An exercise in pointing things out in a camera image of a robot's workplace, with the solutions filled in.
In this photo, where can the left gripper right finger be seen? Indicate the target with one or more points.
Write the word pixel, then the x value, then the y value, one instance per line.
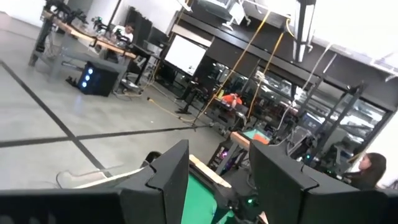
pixel 311 208

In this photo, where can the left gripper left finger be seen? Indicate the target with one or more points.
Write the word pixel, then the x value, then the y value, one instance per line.
pixel 93 208

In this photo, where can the black background robot arm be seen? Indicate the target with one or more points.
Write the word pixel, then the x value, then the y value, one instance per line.
pixel 65 9
pixel 99 24

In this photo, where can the clear plastic bin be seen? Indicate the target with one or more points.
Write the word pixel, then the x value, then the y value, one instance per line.
pixel 93 177

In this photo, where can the person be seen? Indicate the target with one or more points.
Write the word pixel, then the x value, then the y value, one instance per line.
pixel 373 168
pixel 124 32
pixel 232 99

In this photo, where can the black table clamp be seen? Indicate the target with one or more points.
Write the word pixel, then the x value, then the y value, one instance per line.
pixel 152 154

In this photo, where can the neighbouring table green mat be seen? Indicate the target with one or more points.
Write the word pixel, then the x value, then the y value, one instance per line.
pixel 258 135

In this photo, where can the black computer tower blue lights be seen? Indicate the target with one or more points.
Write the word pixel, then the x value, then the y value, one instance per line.
pixel 102 81

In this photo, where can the black floor stand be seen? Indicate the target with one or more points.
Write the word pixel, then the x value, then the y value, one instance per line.
pixel 189 99

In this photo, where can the white screen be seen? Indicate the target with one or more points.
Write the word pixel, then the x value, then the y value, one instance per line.
pixel 186 54

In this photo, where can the black monitor bank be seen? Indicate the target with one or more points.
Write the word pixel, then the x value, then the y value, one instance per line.
pixel 140 21

